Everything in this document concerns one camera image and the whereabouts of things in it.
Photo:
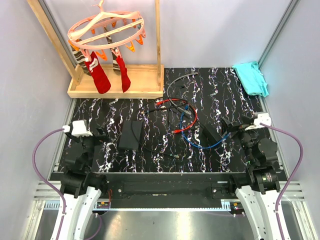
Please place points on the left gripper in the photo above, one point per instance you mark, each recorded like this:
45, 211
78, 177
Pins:
98, 142

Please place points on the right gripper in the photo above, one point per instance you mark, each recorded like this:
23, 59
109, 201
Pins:
227, 122

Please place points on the black network switch box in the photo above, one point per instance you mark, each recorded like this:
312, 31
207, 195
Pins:
130, 135

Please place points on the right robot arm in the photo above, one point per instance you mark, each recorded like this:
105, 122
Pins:
259, 189

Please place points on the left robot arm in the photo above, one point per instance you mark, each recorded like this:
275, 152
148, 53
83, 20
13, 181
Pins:
80, 187

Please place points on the black marbled mat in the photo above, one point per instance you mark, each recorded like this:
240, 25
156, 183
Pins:
213, 92

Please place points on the red sock left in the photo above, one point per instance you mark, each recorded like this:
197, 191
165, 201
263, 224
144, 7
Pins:
100, 79

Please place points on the red sock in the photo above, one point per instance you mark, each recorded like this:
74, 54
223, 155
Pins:
125, 80
100, 79

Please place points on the teal folded cloth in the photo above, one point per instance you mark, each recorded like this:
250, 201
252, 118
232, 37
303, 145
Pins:
252, 79

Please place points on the red sock right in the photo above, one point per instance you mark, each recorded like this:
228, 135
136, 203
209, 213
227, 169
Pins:
125, 80

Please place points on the striped brown sock right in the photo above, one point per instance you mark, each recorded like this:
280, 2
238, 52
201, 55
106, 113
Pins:
115, 65

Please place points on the striped brown sock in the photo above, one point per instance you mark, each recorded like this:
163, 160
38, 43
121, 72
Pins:
80, 59
115, 65

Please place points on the striped brown sock left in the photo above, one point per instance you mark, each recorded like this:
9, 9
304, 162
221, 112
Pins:
80, 59

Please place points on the pink round clip hanger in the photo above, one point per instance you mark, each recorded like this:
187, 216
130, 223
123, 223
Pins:
108, 30

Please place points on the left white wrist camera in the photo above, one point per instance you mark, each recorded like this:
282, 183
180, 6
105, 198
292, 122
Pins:
78, 128

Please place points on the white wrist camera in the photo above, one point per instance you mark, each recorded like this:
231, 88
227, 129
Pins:
259, 120
78, 128

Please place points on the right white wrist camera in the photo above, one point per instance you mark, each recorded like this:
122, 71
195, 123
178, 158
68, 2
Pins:
259, 120

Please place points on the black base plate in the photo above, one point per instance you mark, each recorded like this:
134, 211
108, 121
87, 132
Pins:
168, 190

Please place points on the wooden rack frame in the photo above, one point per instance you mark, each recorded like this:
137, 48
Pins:
147, 80

